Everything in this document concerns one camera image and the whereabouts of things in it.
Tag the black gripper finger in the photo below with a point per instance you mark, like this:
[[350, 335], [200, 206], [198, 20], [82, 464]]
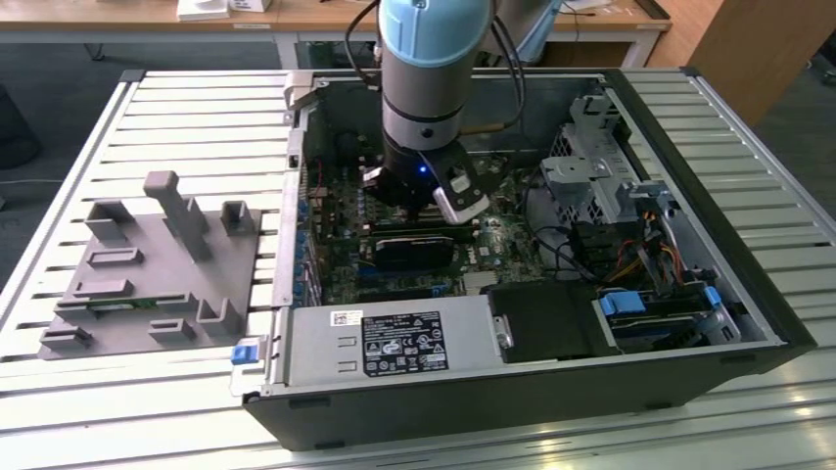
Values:
[[416, 215]]

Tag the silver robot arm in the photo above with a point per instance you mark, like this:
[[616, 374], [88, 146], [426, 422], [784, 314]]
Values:
[[421, 98]]

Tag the black RAM slot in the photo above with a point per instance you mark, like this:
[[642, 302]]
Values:
[[392, 223], [392, 227], [465, 237], [392, 231]]

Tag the black graphics card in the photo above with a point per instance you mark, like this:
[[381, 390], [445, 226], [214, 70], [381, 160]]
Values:
[[410, 254]]

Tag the blue expansion slot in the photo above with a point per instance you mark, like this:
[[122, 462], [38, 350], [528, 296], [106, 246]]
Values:
[[365, 268]]

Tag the green motherboard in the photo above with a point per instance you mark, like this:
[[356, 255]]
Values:
[[509, 245]]

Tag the silver chipset heat sink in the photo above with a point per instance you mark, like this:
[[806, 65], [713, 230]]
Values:
[[480, 284]]

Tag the metal drive cage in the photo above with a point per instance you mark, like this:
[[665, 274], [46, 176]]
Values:
[[588, 171]]

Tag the black plastic shroud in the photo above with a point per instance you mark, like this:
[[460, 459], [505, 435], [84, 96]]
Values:
[[548, 323]]

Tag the silver power supply unit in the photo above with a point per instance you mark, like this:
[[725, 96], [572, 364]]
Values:
[[313, 352]]

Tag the blue disk carrier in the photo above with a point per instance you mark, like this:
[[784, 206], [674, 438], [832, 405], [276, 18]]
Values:
[[620, 303]]

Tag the blue case latch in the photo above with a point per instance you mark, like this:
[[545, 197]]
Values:
[[244, 355]]

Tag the grey parts rack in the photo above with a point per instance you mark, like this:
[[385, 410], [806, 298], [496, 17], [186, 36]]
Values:
[[156, 274]]

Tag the black open PC case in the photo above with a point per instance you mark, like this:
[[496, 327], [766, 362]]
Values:
[[457, 416]]

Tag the white box with dark print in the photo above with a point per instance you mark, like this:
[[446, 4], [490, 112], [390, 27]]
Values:
[[250, 5]]

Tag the white paper sheet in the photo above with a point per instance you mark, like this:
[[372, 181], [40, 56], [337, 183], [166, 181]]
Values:
[[588, 4]]

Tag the green RAM stick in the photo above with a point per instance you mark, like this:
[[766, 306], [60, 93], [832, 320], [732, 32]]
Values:
[[124, 304]]

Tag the blue plastic drive clip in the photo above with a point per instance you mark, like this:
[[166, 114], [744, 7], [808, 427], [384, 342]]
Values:
[[713, 298]]

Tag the wooden desk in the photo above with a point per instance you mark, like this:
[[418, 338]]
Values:
[[130, 24]]

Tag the wooden cabinet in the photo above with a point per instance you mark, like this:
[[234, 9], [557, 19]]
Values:
[[750, 49]]

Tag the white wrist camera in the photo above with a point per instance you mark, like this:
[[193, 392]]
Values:
[[464, 201]]

